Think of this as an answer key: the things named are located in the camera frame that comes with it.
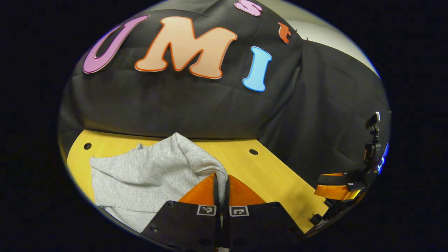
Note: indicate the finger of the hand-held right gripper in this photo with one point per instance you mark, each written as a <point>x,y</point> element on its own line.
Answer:
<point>332,179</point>

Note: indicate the black backdrop cloth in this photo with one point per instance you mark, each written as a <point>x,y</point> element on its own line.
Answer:
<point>182,105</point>

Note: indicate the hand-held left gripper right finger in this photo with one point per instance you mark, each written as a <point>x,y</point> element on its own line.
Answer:
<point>226,199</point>

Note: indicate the grey zip-neck sweater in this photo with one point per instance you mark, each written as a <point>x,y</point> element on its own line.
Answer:
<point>147,178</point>

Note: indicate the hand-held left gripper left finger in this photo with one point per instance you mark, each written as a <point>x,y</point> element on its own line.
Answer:
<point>217,196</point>

